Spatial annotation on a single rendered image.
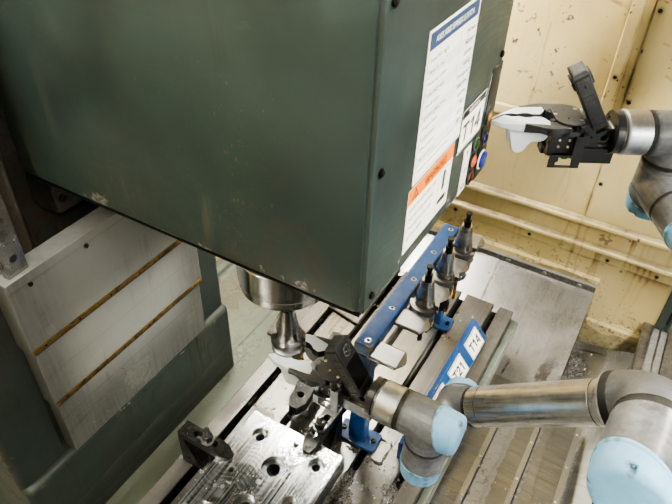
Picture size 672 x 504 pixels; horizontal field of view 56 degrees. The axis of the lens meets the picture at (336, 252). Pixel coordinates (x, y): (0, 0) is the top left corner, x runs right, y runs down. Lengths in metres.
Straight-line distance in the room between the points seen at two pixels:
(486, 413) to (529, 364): 0.82
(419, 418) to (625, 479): 0.34
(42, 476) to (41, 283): 0.52
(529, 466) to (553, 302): 0.55
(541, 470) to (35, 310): 1.25
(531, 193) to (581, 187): 0.15
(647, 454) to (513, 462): 0.87
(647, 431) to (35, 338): 1.04
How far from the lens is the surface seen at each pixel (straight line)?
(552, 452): 1.83
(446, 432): 1.07
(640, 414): 0.96
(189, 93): 0.79
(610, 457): 0.91
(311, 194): 0.74
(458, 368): 1.63
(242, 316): 2.23
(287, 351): 1.14
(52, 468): 1.62
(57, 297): 1.31
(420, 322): 1.33
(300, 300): 0.98
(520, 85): 1.83
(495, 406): 1.16
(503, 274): 2.10
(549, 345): 2.01
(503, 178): 1.97
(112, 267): 1.38
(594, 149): 1.14
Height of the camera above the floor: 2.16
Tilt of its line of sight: 39 degrees down
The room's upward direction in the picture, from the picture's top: 2 degrees clockwise
